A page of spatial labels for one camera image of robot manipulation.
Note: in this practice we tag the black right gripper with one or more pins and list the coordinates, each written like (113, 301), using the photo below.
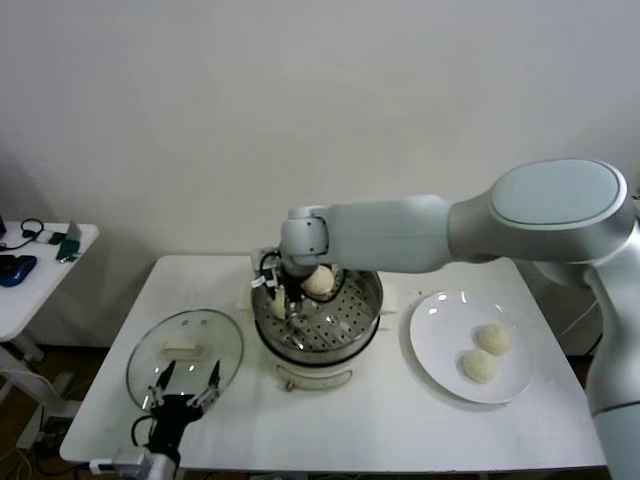
(292, 282)

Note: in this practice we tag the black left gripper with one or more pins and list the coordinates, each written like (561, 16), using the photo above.
(172, 417)

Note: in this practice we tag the white steamed baozi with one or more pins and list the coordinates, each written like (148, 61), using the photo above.
(320, 282)
(278, 304)
(479, 367)
(494, 340)

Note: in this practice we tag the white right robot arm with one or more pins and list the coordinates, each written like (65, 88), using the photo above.
(400, 235)

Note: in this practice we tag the steel steamer basket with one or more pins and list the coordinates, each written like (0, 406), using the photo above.
(345, 310)

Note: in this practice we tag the white round plate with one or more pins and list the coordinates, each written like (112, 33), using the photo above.
(440, 330)

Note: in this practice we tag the white side table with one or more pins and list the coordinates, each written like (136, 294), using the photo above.
(45, 280)

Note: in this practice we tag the green tool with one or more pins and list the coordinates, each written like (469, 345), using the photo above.
(69, 247)

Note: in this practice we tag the grey phone stand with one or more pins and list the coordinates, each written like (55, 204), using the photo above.
(75, 231)

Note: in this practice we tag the small black device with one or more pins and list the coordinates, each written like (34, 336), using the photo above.
(58, 238)

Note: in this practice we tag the blue device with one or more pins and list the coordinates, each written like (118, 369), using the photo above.
(17, 267)

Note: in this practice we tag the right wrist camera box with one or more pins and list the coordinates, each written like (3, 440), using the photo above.
(262, 272)

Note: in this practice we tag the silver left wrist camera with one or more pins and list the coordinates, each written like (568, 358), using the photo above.
(127, 459)

